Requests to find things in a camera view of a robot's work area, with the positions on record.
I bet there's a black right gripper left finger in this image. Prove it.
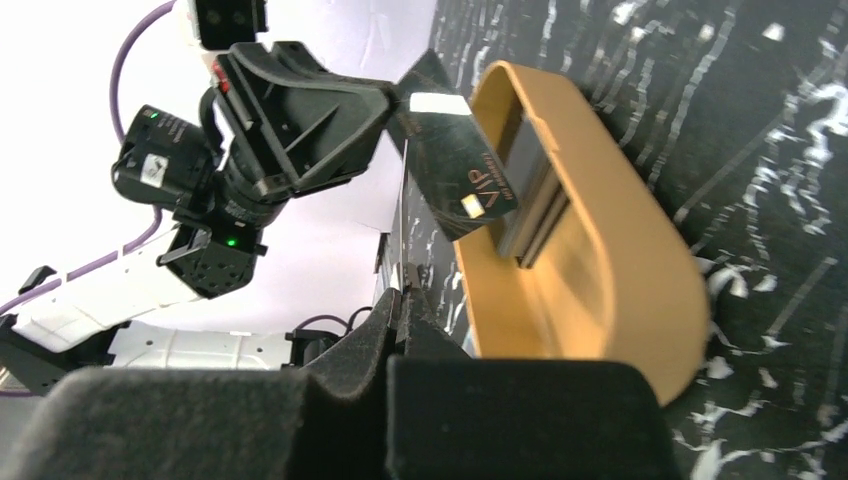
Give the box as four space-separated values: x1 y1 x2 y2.
1 289 401 479

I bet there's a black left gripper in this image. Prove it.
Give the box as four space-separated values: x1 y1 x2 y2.
111 41 398 299

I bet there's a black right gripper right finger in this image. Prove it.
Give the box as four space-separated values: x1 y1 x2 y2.
387 289 681 479

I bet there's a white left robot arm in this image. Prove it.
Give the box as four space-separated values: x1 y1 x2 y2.
1 41 399 395

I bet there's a black credit card stack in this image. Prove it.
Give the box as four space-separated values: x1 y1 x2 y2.
497 113 569 269

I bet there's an orange oval tray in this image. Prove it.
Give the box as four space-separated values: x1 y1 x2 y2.
454 61 710 405

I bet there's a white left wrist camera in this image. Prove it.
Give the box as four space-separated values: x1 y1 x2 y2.
187 0 268 51

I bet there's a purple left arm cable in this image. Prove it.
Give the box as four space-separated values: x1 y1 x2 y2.
0 0 180 399

